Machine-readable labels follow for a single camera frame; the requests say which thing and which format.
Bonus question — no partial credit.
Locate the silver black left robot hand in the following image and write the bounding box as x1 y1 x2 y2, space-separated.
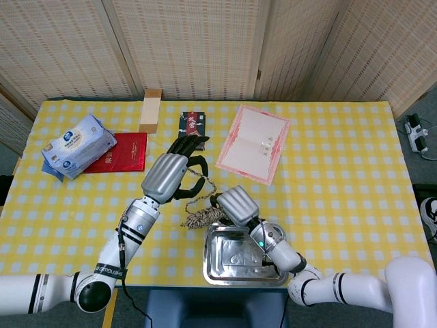
141 135 210 205

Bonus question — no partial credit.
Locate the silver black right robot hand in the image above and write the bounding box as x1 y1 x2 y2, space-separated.
209 185 260 227

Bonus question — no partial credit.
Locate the braided multicolour rope bundle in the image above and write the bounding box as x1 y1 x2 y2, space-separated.
180 163 228 230

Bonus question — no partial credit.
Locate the blue robot base seat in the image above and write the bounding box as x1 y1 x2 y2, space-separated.
145 286 291 328

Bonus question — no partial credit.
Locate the red certificate booklet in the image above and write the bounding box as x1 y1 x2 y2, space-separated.
83 132 148 174

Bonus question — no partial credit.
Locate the dark box with red print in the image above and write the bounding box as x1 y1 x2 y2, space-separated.
177 111 207 152

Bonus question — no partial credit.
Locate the pink bordered paper certificate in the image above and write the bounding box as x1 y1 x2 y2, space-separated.
214 104 292 186

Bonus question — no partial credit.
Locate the silver metal tray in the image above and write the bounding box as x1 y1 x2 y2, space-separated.
203 221 290 286

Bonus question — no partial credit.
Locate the small wooden block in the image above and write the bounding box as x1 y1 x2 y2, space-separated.
139 88 163 134

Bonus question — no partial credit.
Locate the blue white tissue pack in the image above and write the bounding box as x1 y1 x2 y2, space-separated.
40 113 118 180

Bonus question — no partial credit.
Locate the yellow white checkered tablecloth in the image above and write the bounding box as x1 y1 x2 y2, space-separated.
0 99 432 293

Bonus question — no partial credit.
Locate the woven bamboo screen panel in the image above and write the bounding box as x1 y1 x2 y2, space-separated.
102 0 270 100
254 0 342 102
0 0 141 113
0 83 37 156
307 0 437 119

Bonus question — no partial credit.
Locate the yellow floor tape strip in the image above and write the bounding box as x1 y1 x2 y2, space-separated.
101 288 119 328

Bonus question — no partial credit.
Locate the white power strip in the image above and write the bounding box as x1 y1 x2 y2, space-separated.
404 114 430 154

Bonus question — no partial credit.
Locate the black white sneaker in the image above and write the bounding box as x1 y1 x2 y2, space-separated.
420 197 437 243

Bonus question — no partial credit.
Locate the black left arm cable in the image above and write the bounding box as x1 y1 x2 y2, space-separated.
117 230 155 328

